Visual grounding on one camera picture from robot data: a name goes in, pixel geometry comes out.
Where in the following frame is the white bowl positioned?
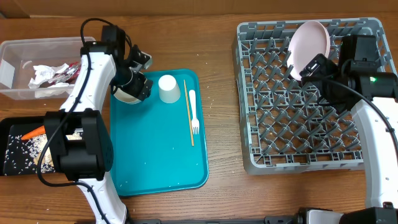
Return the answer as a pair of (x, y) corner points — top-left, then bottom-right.
(113, 88), (141, 105)

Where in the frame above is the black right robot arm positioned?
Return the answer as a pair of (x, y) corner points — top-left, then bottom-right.
(293, 35), (397, 223)

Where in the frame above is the teal plastic serving tray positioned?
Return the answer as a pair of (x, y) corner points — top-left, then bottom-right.
(109, 69), (209, 197)

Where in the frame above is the white paper cup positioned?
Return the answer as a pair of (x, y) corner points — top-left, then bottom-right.
(158, 75), (181, 104)

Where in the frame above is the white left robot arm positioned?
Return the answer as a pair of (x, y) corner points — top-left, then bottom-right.
(37, 21), (153, 223)

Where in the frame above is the orange carrot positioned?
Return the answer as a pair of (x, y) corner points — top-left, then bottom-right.
(21, 126), (45, 141)

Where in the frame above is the large white plate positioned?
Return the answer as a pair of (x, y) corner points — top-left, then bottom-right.
(287, 21), (331, 81)

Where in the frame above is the red snack wrapper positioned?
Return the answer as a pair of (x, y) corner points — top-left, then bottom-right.
(48, 62), (81, 84)

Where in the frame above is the white tissue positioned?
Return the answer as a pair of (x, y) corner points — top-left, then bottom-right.
(28, 63), (72, 98)

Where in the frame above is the pile of rice and peanuts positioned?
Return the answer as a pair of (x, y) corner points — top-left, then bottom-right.
(3, 134), (47, 175)

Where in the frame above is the black food waste tray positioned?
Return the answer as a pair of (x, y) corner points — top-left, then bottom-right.
(1, 116), (47, 176)

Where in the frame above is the grey plastic dishwasher rack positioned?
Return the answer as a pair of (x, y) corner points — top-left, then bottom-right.
(232, 17), (395, 175)

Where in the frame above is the white plastic fork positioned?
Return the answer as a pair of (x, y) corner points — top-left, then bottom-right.
(189, 90), (200, 134)

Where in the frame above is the wooden chopstick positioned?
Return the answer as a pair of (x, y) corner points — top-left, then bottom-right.
(183, 80), (195, 147)

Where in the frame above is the clear plastic bin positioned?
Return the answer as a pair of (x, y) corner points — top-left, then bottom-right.
(1, 37), (82, 100)

